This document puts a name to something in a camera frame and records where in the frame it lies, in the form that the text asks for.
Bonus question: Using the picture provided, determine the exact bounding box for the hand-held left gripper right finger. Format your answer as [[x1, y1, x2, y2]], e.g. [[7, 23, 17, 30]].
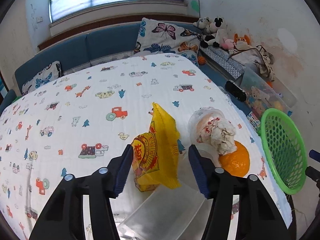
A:
[[188, 144, 292, 240]]

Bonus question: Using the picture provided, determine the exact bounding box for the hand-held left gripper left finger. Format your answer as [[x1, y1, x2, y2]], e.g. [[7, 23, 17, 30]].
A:
[[29, 144, 134, 240]]

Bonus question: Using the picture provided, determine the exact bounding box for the green plastic basket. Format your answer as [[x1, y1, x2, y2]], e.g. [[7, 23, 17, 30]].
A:
[[260, 108, 308, 195]]

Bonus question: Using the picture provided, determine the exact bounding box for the yellow snack packet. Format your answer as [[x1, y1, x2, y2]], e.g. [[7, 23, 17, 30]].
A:
[[131, 102, 182, 192]]

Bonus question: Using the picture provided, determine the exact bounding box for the clear plastic bag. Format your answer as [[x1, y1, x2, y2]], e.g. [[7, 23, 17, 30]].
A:
[[117, 184, 213, 240]]

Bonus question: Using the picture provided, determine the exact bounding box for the clear cup with crumpled tissue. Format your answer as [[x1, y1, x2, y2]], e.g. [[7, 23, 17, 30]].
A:
[[188, 107, 237, 155]]

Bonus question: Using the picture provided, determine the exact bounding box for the colourful printed box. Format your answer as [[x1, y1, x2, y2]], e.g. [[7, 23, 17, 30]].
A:
[[246, 111, 262, 130]]

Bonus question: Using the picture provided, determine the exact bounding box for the clear plastic storage box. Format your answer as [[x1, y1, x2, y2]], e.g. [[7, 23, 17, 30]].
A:
[[241, 66, 298, 117]]

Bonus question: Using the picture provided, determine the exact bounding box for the vehicle print white blanket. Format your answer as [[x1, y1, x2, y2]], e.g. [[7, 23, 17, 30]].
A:
[[0, 54, 293, 240]]

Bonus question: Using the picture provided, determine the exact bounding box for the brown teddy bear toy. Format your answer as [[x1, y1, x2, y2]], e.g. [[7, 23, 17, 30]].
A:
[[250, 86, 267, 105]]

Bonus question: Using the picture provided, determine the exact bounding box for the black remote device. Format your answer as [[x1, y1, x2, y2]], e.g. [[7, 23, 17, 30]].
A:
[[225, 80, 247, 103]]

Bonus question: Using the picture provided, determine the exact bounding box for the long blue patterned box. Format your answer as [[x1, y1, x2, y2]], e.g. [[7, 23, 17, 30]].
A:
[[200, 46, 245, 80]]

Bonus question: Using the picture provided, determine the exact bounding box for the beige cloth pile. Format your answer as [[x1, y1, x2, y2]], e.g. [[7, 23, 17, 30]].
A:
[[229, 44, 275, 80]]

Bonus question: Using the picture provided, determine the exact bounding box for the small butterfly print pillow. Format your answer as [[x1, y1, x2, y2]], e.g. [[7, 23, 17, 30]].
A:
[[22, 60, 62, 96]]

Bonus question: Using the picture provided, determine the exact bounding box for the blue sofa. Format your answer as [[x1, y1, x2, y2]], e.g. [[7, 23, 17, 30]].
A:
[[0, 21, 253, 115]]

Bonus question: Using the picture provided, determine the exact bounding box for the pink plush toy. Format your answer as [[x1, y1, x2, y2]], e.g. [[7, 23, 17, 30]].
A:
[[220, 38, 237, 50]]

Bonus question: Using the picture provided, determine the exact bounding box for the orange fox plush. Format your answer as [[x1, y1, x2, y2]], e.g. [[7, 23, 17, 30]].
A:
[[234, 34, 250, 46]]

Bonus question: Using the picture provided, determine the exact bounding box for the large butterfly print pillow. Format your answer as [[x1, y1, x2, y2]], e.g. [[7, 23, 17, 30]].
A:
[[134, 17, 202, 67]]

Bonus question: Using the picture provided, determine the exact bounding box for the black and white cow plush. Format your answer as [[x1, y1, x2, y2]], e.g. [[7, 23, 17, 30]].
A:
[[201, 17, 228, 48]]

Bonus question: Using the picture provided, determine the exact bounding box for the grey plush toy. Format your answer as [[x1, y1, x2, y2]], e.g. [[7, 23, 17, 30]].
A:
[[192, 17, 210, 29]]

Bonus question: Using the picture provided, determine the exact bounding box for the brown wooden rail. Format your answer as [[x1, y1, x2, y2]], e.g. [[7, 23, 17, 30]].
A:
[[37, 16, 200, 50]]

